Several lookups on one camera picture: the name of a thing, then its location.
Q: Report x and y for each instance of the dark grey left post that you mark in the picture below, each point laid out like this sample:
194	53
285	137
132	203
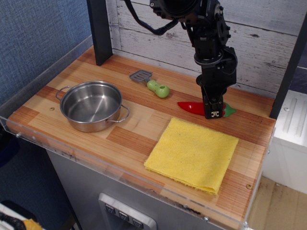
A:
100	30

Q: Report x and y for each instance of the grey toy fridge cabinet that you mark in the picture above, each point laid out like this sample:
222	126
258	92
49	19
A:
83	185

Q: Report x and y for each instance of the white side cabinet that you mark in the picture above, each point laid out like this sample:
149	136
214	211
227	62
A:
286	160

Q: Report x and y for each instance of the red toy chili pepper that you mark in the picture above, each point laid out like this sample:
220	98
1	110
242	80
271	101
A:
198	108

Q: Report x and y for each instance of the dark grey post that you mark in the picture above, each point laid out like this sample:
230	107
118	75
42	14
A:
100	30
290	70

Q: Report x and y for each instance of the yellow object bottom left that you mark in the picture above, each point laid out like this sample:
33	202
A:
30	224

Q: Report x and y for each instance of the toy spatula green handle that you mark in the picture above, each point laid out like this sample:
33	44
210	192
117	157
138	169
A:
162	91

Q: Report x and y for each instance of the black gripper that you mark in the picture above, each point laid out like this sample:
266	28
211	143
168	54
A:
217	74

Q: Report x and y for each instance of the dark grey right post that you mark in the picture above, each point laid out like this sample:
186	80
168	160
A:
290	70

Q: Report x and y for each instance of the stainless steel pot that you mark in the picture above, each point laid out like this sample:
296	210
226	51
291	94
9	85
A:
92	106

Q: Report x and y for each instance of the silver dispenser button panel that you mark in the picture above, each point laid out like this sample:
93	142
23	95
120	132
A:
126	213

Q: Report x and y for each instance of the clear acrylic guard rail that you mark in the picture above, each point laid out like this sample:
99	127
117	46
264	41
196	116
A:
34	114

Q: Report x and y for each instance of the yellow folded cloth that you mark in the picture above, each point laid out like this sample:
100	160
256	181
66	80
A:
192	155

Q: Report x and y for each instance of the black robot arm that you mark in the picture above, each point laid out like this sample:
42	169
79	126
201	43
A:
208	33

